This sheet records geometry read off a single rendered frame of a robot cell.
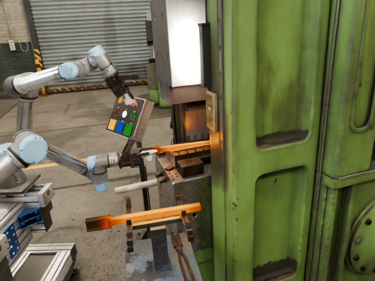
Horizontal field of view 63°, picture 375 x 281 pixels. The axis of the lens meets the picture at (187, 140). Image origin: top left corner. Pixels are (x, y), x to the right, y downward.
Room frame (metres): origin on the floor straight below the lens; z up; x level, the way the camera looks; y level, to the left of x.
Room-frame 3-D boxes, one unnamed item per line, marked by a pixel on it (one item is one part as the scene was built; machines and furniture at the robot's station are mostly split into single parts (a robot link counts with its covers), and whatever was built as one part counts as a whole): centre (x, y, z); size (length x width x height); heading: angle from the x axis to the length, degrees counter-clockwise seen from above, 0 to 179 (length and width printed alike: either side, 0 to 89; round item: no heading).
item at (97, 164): (1.44, 0.47, 1.00); 0.11 x 0.08 x 0.09; 108
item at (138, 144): (2.09, 0.35, 0.54); 0.04 x 0.04 x 1.08; 18
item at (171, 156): (1.65, -0.09, 0.96); 0.42 x 0.20 x 0.09; 108
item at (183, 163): (1.44, -0.01, 0.95); 0.12 x 0.08 x 0.06; 108
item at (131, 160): (1.49, 0.31, 0.99); 0.12 x 0.08 x 0.09; 108
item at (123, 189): (1.89, 0.30, 0.62); 0.44 x 0.05 x 0.05; 108
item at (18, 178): (1.64, 1.05, 0.87); 0.15 x 0.15 x 0.10
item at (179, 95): (1.65, -0.09, 1.32); 0.42 x 0.20 x 0.10; 108
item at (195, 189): (1.60, -0.12, 0.69); 0.56 x 0.38 x 0.45; 108
